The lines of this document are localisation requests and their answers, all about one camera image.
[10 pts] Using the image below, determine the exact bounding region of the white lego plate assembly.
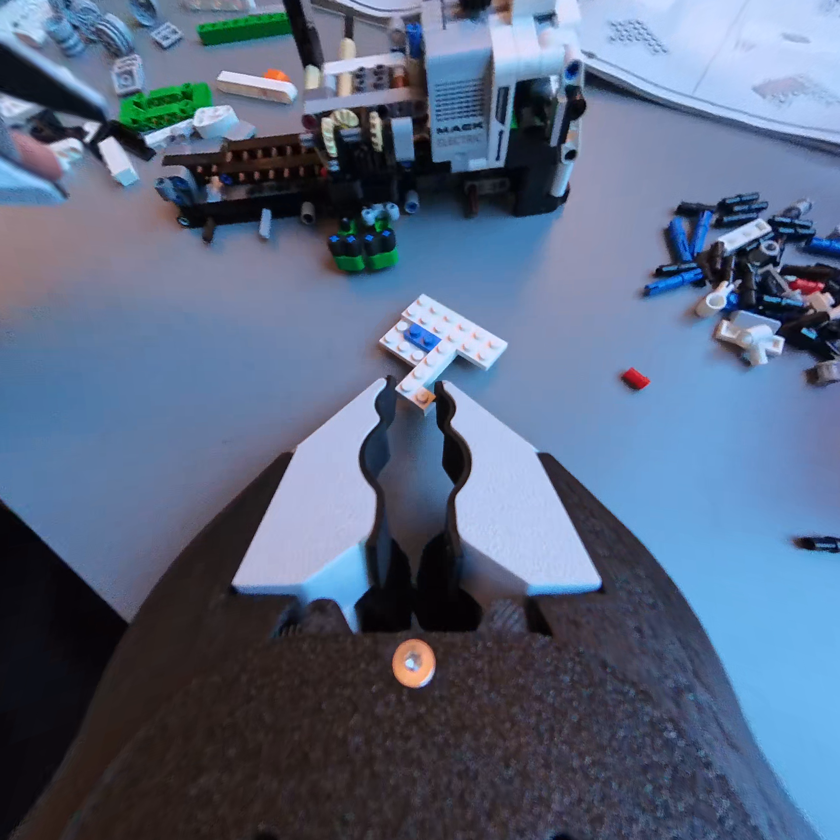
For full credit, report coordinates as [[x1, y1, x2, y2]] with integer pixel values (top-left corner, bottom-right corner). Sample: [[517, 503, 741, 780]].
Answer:
[[378, 293, 509, 416]]

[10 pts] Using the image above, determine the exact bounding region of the grey square lego brick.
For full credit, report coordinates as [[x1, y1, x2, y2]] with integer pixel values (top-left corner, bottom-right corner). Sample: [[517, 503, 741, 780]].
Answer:
[[112, 55, 146, 97]]

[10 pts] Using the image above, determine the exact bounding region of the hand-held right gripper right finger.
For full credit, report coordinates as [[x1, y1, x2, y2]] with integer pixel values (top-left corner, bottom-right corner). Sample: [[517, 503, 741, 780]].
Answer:
[[434, 379, 602, 616]]

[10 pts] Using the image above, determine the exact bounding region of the green lego technic frame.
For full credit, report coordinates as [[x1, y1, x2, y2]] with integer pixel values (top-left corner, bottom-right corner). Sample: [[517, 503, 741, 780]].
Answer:
[[119, 83, 214, 132]]

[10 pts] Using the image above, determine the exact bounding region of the white round lego brick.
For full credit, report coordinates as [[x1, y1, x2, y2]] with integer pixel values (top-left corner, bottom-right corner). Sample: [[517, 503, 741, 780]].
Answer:
[[193, 105, 239, 140]]

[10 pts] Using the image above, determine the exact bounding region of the lego instruction booklet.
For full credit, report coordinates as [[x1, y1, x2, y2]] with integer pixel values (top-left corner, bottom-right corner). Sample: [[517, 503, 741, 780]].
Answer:
[[576, 0, 840, 153]]

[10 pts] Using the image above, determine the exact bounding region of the green and black lego assembly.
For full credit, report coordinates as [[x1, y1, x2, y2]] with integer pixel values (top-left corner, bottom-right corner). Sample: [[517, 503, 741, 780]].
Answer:
[[327, 203, 401, 274]]

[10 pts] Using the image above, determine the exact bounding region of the person's left hand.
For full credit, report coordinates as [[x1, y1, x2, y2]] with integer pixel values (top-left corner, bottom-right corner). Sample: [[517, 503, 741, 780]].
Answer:
[[10, 133, 66, 181]]

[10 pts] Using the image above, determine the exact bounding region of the white and orange lego piece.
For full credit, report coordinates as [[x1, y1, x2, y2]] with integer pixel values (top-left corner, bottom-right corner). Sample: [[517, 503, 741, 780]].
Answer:
[[216, 68, 298, 105]]

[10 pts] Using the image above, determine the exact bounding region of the long green lego brick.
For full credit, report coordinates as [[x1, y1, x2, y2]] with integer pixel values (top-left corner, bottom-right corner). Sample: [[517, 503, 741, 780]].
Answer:
[[197, 12, 294, 47]]

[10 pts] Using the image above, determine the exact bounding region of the white lego slope brick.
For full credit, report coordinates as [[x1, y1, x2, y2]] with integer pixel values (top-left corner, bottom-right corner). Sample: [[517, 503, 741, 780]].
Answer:
[[97, 136, 140, 187]]

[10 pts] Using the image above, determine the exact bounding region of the white lego truck model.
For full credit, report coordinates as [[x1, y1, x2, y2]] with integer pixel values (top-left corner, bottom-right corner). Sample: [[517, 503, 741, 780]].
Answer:
[[156, 0, 588, 229]]

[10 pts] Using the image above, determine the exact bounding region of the pile of lego pins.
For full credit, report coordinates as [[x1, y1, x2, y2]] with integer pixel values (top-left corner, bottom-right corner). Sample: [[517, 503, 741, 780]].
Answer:
[[643, 192, 840, 386]]

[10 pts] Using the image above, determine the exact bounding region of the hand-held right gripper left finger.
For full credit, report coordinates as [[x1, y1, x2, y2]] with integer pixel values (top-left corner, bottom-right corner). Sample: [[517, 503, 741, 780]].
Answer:
[[231, 377, 398, 632]]

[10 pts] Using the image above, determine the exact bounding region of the pile of lego wheels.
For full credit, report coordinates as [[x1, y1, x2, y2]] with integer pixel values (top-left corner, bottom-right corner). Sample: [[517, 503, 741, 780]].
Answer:
[[45, 0, 160, 58]]

